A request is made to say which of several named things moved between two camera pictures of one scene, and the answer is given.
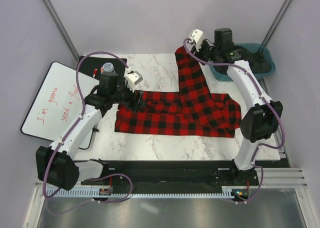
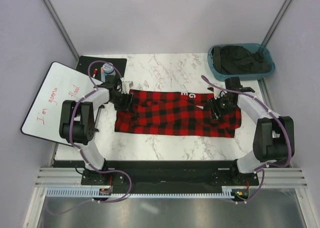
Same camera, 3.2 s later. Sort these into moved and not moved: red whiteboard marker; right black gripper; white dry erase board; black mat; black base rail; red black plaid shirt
Moved: red black plaid shirt; right black gripper
Not moved: white dry erase board; black mat; red whiteboard marker; black base rail
